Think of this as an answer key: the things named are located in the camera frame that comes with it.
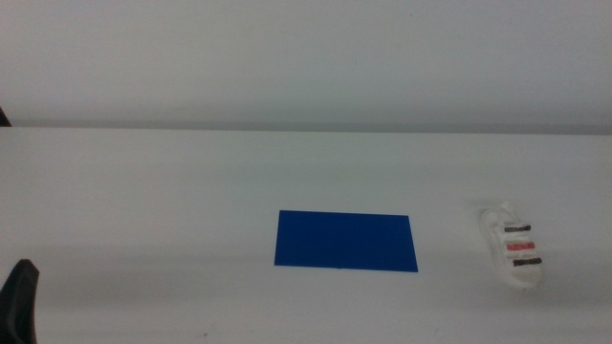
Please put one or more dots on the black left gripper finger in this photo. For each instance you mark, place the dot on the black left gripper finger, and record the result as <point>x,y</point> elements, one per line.
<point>19,301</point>

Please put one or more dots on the blue rectangular mat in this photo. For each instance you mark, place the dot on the blue rectangular mat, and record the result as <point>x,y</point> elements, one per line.
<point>344,241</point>

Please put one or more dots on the dark background object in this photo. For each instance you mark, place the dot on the dark background object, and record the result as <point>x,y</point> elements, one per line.
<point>3,120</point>

